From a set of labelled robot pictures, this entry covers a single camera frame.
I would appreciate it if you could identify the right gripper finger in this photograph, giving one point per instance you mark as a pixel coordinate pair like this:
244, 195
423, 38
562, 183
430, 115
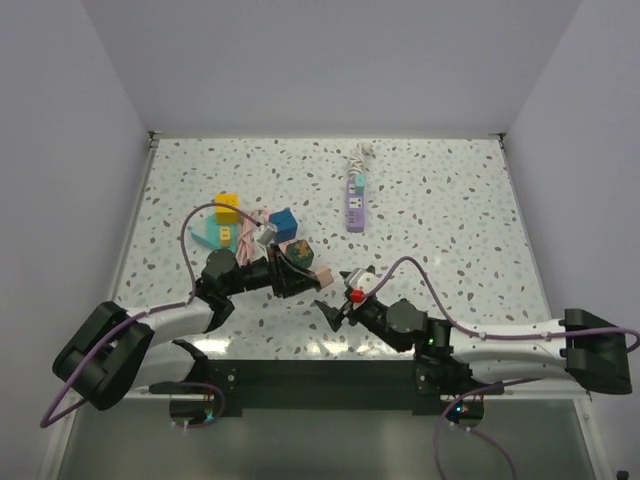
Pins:
334, 316
359, 277

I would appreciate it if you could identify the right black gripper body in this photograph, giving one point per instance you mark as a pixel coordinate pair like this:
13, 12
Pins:
369, 314

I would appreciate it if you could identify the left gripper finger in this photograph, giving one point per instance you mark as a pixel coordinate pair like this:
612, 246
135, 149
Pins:
289, 286
285, 265

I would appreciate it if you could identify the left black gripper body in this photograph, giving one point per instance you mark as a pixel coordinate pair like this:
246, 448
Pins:
259, 274

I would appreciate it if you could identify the dark green cube socket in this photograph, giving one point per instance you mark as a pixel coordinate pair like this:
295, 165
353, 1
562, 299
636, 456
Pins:
300, 253

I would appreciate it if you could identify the small pink plug adapter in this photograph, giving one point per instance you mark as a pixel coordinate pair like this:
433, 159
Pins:
324, 277

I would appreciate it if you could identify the blue cube socket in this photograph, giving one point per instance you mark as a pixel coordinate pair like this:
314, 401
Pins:
285, 224

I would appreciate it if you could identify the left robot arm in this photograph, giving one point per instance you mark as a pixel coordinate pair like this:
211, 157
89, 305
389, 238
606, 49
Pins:
116, 349

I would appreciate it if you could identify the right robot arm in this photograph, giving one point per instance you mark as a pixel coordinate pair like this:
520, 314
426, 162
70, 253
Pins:
580, 346

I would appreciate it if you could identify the small yellow adapter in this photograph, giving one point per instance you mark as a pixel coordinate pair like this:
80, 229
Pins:
225, 236

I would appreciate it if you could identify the yellow cube socket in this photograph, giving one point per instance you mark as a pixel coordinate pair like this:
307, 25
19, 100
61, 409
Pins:
224, 212

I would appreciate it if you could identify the teal power strip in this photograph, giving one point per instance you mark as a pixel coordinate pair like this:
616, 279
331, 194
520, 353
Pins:
205, 232

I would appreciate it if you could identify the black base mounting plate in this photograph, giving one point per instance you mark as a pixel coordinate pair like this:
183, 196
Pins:
235, 386

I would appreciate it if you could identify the purple power strip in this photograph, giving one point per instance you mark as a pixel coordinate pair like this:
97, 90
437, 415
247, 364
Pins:
355, 204

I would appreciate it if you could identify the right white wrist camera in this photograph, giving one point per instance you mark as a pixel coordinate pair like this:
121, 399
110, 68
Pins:
358, 295

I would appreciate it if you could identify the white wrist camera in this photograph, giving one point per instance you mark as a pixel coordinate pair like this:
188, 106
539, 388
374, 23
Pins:
358, 295
266, 234

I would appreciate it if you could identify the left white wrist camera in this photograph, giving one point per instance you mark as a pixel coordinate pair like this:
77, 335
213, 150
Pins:
266, 234

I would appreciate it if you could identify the aluminium rail frame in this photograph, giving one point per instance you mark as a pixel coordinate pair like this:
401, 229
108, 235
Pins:
443, 230

